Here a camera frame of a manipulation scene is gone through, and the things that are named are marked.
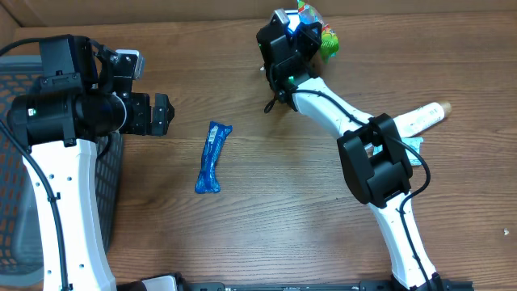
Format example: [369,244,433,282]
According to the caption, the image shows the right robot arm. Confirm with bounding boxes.
[256,9,443,290]

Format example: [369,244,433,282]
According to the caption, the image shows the white tube with gold cap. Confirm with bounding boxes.
[394,101,452,138]

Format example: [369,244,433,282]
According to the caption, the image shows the green Haribo gummy bag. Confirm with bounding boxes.
[297,0,339,63]

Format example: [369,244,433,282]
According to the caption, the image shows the light teal snack packet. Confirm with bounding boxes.
[372,137,424,167]

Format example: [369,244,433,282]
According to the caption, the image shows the blue snack bar wrapper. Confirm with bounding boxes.
[195,121,233,194]

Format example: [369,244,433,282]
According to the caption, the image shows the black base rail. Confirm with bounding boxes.
[116,272,474,291]

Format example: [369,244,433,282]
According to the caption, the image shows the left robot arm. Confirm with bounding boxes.
[1,35,174,290]

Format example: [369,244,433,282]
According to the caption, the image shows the grey plastic shopping basket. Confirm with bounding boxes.
[1,55,124,287]

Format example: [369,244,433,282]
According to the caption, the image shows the white barcode scanner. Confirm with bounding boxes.
[286,11,301,35]

